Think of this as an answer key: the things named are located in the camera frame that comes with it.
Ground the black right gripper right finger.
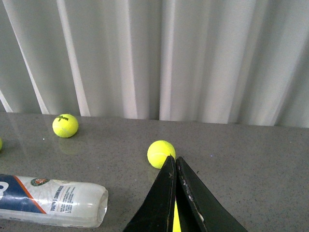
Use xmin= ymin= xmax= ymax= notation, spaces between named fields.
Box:
xmin=176 ymin=157 xmax=246 ymax=232

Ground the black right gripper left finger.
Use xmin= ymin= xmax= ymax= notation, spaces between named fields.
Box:
xmin=124 ymin=156 xmax=177 ymax=232

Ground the white blue tennis ball can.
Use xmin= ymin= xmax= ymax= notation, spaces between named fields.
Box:
xmin=0 ymin=174 xmax=108 ymax=228

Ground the Roland Garros yellow tennis ball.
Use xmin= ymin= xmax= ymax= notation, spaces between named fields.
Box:
xmin=173 ymin=201 xmax=181 ymax=232

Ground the plain yellow tennis ball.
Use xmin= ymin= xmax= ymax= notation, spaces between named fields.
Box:
xmin=147 ymin=140 xmax=176 ymax=169

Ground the Wilson yellow tennis ball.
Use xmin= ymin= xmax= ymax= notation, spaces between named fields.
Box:
xmin=52 ymin=114 xmax=79 ymax=138

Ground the white pleated curtain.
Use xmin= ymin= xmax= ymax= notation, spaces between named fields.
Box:
xmin=0 ymin=0 xmax=309 ymax=128

